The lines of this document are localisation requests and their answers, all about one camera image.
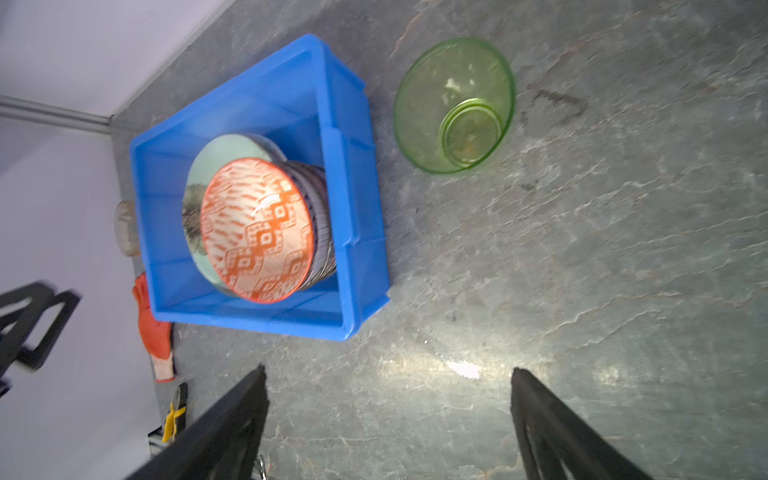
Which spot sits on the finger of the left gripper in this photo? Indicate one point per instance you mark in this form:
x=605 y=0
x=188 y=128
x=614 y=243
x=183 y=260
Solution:
x=28 y=304

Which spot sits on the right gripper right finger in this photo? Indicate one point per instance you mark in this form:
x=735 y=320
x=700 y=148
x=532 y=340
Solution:
x=555 y=443

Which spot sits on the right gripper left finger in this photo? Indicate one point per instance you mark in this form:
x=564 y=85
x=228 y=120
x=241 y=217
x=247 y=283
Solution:
x=223 y=443

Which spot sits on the orange blue patterned bowl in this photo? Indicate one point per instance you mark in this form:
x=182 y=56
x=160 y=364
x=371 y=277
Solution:
x=257 y=231

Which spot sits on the green pineapple plate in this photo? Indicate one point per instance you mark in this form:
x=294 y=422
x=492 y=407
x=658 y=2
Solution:
x=215 y=155

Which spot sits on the green glass cup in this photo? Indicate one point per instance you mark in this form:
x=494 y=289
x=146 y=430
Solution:
x=454 y=106

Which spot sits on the blue plastic bin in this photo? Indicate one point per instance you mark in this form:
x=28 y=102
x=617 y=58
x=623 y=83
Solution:
x=314 y=108

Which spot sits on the orange work glove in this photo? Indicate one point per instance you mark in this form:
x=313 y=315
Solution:
x=155 y=335

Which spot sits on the yellow handled pliers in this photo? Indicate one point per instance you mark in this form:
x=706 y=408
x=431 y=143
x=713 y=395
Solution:
x=175 y=420

